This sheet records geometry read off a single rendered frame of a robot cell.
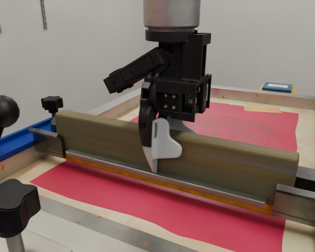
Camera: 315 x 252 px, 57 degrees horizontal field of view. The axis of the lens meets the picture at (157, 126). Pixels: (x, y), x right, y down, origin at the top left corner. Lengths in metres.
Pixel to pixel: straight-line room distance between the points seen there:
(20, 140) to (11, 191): 0.41
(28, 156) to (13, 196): 0.41
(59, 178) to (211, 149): 0.28
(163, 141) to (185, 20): 0.17
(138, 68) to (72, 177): 0.24
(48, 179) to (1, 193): 0.35
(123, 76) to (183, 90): 0.10
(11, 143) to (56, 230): 0.33
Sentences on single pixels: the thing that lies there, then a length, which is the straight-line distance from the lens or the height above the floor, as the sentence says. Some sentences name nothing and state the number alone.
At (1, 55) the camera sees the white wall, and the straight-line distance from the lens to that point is 2.73.
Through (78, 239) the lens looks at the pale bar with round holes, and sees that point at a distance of 0.29.
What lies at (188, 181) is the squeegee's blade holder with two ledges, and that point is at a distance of 0.45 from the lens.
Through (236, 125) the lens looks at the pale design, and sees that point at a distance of 0.79.
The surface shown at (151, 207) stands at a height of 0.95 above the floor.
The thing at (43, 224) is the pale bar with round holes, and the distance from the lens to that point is 0.32.
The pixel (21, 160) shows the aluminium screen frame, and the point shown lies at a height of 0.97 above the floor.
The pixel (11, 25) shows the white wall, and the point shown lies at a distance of 2.79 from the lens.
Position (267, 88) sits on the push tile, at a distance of 1.15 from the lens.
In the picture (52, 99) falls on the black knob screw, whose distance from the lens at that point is 0.65.
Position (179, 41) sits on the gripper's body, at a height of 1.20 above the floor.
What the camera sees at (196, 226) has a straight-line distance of 0.43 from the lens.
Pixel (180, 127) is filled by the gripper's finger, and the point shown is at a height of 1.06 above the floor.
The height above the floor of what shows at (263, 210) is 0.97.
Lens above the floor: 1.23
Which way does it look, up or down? 22 degrees down
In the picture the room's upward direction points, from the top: straight up
